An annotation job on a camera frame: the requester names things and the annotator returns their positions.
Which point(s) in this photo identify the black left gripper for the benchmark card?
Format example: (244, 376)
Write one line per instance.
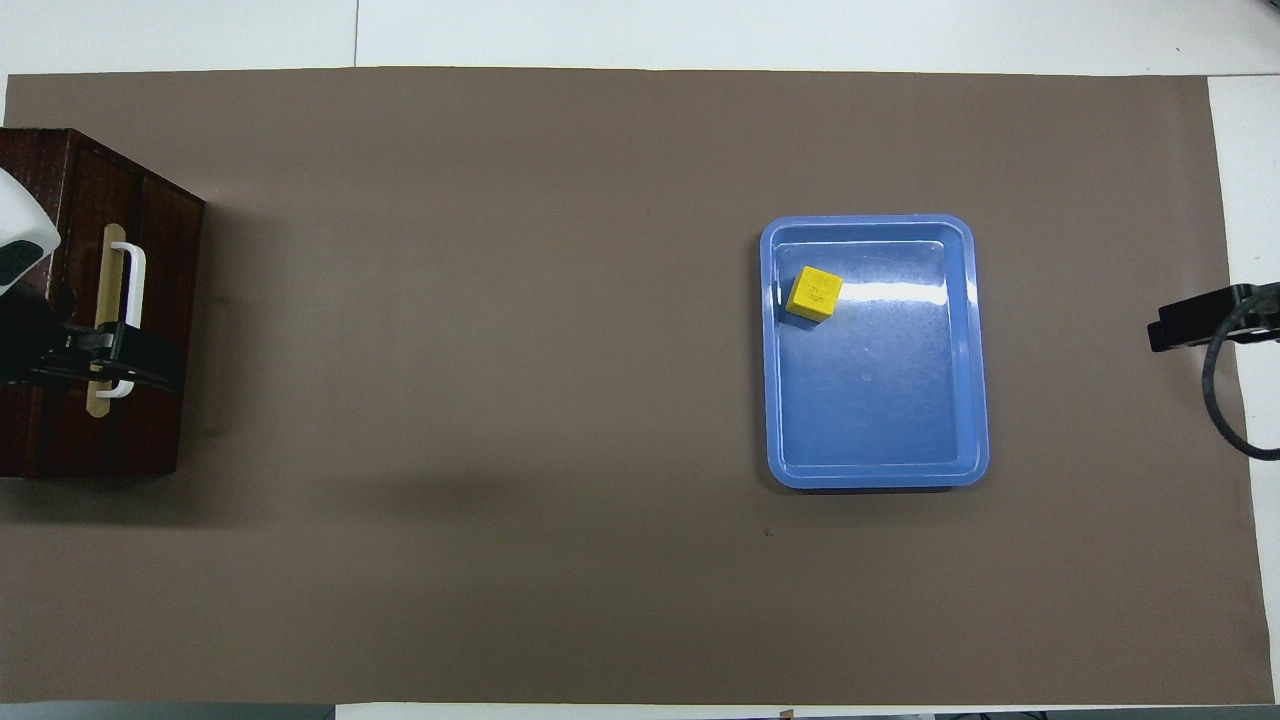
(35, 340)

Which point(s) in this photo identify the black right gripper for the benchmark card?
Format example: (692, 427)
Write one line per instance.
(1262, 310)

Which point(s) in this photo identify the yellow cube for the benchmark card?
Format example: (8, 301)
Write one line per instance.
(813, 293)

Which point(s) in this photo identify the dark brown wooden cabinet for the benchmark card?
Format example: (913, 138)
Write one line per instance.
(170, 260)

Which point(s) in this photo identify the blue plastic tray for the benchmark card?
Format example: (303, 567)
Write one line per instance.
(880, 400)

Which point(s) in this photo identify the brown table mat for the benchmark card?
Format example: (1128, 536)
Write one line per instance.
(500, 300)

